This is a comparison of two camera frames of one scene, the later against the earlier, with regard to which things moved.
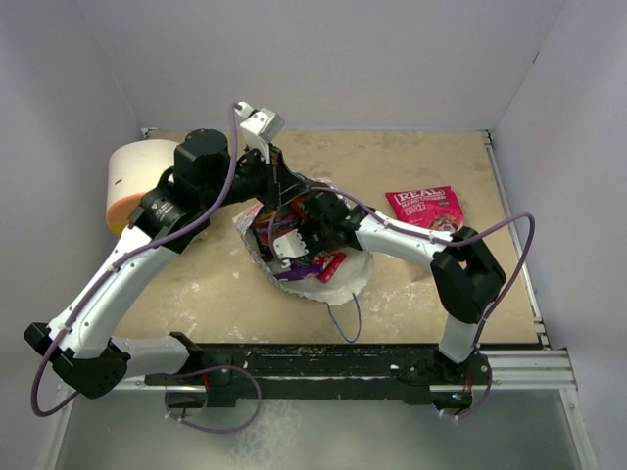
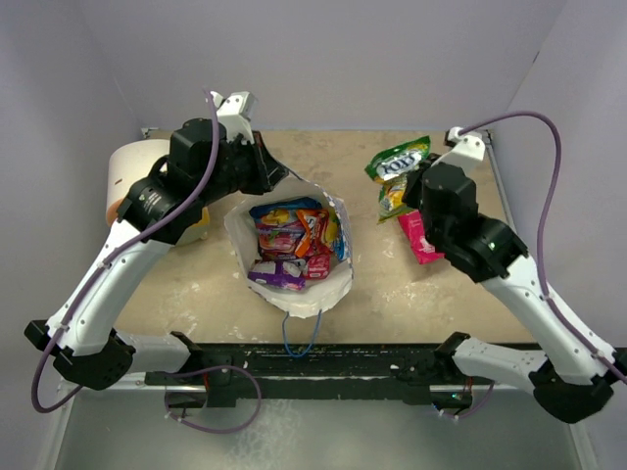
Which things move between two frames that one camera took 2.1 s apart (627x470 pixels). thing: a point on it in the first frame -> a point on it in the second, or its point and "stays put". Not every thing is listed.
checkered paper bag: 343,287 -> 319,294
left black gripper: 280,183 stays put
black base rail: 318,369 stays put
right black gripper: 304,230 -> 417,178
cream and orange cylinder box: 134,166 stays put
